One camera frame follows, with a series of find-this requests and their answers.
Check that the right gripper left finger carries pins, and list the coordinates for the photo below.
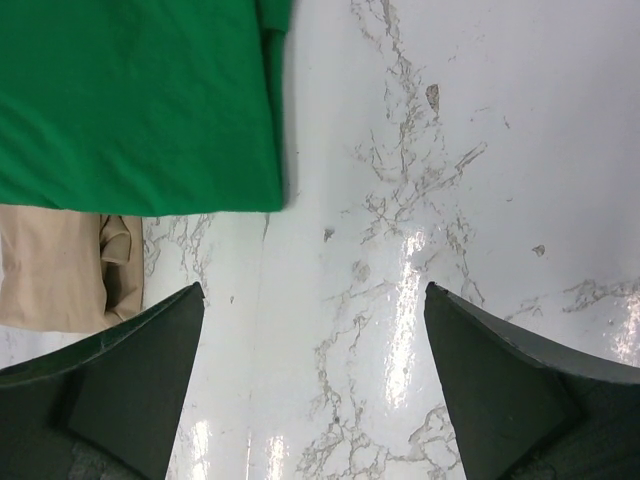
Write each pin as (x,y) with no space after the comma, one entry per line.
(107,406)

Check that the green t shirt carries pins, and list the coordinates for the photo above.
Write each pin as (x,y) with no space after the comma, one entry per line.
(143,108)

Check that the beige folded t shirt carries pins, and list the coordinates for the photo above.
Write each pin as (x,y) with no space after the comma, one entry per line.
(67,271)

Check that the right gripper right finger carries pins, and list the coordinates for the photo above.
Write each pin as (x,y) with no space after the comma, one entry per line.
(525,407)

